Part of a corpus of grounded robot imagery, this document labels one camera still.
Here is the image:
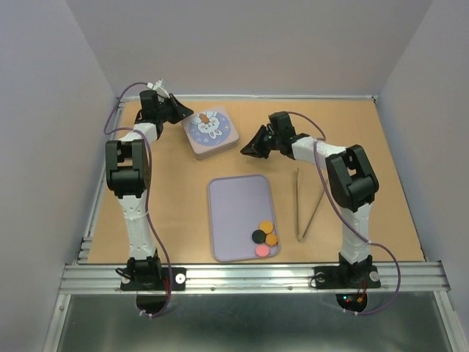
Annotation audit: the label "brown scalloped cookie right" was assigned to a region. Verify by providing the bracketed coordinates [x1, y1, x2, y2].
[265, 233, 278, 246]

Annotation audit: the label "black sandwich cookie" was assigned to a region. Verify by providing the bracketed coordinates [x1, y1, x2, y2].
[251, 230, 267, 244]

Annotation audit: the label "pink round cookie lower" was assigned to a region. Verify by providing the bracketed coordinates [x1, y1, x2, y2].
[255, 244, 270, 257]

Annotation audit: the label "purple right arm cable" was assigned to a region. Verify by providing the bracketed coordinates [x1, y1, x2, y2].
[289, 111, 402, 316]

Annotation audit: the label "aluminium mounting rail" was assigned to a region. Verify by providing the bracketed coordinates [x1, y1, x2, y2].
[44, 262, 450, 351]

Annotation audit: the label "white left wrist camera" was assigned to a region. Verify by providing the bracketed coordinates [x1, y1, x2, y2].
[147, 79, 169, 98]

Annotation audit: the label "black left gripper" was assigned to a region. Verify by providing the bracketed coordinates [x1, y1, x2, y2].
[156, 93, 193, 125]

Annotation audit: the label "metal tongs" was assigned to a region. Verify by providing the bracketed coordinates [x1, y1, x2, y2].
[294, 168, 325, 243]

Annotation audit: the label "lavender plastic tray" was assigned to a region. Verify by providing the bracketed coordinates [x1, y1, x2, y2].
[208, 175, 276, 262]

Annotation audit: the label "silver tin lid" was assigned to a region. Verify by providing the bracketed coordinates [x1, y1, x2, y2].
[182, 106, 240, 141]

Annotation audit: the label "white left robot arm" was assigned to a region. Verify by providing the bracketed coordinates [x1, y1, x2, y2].
[105, 82, 193, 291]

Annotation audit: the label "square cookie tin with cups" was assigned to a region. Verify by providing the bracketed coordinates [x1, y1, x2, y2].
[189, 138, 239, 161]

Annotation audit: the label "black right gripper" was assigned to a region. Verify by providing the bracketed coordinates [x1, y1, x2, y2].
[240, 125, 281, 159]

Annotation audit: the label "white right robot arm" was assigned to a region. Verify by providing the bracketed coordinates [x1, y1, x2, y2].
[240, 111, 380, 290]

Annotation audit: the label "circuit board with leds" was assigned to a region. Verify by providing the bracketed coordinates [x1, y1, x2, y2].
[336, 293, 368, 313]

